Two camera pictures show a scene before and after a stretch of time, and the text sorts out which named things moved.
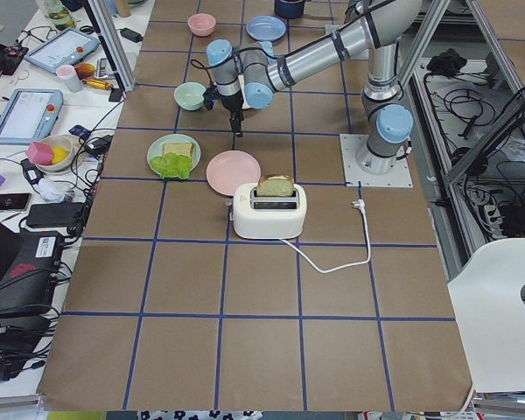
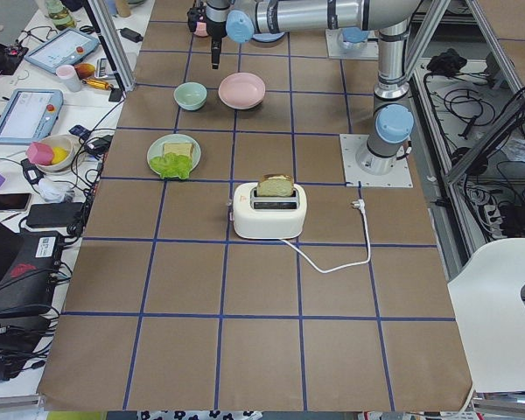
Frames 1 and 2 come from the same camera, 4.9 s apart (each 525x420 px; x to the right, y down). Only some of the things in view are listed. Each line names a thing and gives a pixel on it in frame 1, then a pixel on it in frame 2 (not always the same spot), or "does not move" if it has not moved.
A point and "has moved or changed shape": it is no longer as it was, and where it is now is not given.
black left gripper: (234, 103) -> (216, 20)
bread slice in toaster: (276, 185) does not move
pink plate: (227, 170) has moved or changed shape
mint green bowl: (189, 95) does not move
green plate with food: (174, 156) does not move
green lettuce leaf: (172, 164) does not move
